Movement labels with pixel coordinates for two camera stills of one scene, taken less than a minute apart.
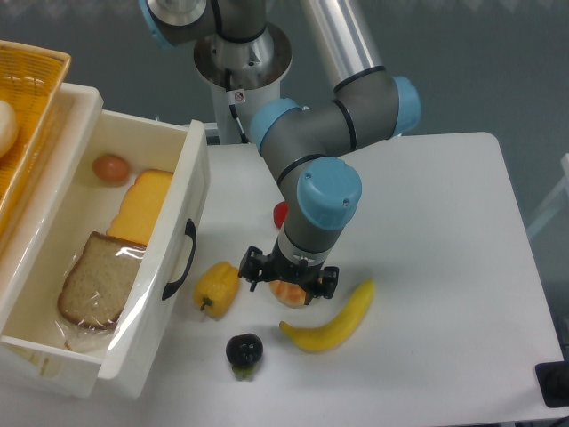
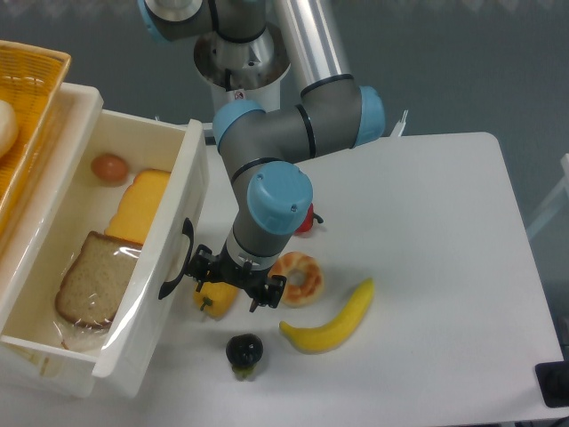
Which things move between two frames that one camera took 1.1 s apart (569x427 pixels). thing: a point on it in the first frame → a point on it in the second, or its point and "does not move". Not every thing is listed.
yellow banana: [332, 334] does not move
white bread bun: [9, 128] does not move
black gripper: [253, 268] → [224, 268]
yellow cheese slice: [139, 211] does not move
